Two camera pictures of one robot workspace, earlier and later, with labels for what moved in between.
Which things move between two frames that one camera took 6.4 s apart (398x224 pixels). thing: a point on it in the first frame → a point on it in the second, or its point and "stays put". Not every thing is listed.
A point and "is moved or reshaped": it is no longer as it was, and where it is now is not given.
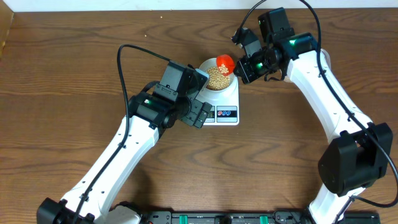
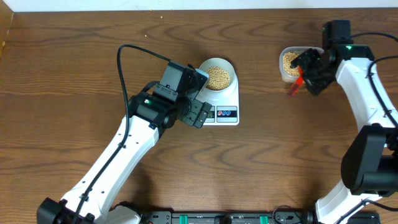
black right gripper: x=245 y=72 → x=303 y=60
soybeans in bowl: x=217 y=80 stays put
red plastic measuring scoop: x=227 y=61 is moved or reshaped
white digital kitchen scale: x=225 y=109 stays put
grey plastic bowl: x=216 y=81 stays put
